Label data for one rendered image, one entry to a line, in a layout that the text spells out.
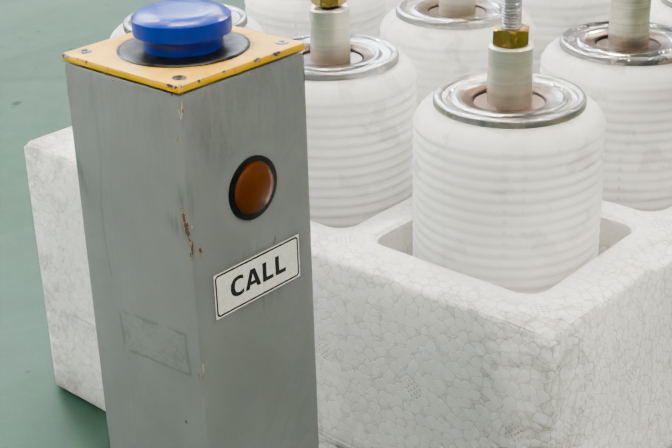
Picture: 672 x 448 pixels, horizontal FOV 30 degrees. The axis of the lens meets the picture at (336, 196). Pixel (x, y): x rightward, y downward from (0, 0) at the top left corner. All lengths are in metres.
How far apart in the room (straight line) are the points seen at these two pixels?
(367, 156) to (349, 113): 0.03
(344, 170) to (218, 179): 0.19
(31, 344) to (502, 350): 0.45
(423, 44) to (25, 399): 0.36
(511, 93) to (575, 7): 0.23
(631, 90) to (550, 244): 0.11
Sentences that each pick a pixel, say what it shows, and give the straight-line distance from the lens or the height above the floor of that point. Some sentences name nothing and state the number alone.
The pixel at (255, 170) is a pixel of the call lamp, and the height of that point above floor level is 0.27.
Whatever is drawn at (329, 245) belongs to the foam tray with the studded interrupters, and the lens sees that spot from 0.64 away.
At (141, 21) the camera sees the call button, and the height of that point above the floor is 0.33.
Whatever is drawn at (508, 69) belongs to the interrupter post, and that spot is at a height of 0.27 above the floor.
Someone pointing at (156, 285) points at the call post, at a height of 0.22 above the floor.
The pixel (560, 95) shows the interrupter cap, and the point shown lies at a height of 0.25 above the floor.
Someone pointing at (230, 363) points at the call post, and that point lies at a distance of 0.53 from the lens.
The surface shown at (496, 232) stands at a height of 0.20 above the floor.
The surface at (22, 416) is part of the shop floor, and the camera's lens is 0.87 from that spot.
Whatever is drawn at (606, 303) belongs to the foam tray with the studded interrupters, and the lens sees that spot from 0.60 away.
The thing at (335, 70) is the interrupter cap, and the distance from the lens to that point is 0.67.
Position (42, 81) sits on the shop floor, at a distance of 1.52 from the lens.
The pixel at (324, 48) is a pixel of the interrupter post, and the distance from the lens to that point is 0.69.
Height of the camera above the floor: 0.46
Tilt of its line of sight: 24 degrees down
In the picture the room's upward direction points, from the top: 2 degrees counter-clockwise
